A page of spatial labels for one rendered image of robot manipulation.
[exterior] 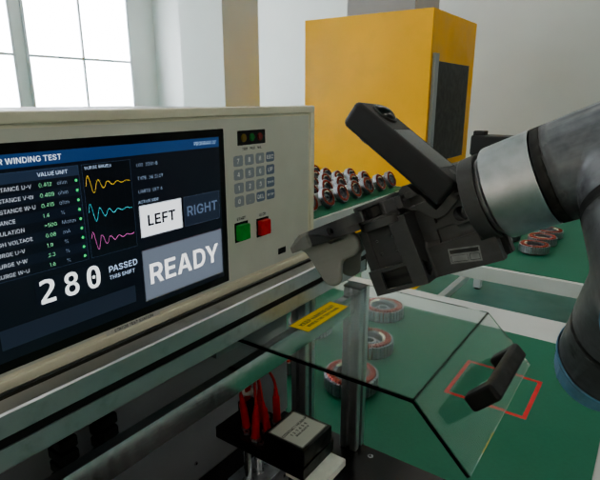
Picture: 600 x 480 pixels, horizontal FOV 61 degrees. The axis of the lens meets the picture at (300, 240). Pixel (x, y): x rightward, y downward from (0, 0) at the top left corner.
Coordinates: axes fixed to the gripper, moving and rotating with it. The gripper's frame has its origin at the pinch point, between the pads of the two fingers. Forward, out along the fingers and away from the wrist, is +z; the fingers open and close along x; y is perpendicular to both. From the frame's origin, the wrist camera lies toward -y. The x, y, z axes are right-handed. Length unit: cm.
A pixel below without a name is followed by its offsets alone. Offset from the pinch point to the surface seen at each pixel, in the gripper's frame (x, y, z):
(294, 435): 2.5, 22.8, 13.8
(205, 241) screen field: -5.7, -3.4, 7.5
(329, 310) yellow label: 9.7, 9.9, 7.2
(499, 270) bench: 137, 35, 28
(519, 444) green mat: 42, 47, 3
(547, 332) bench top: 92, 45, 7
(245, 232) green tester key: 0.1, -3.0, 7.1
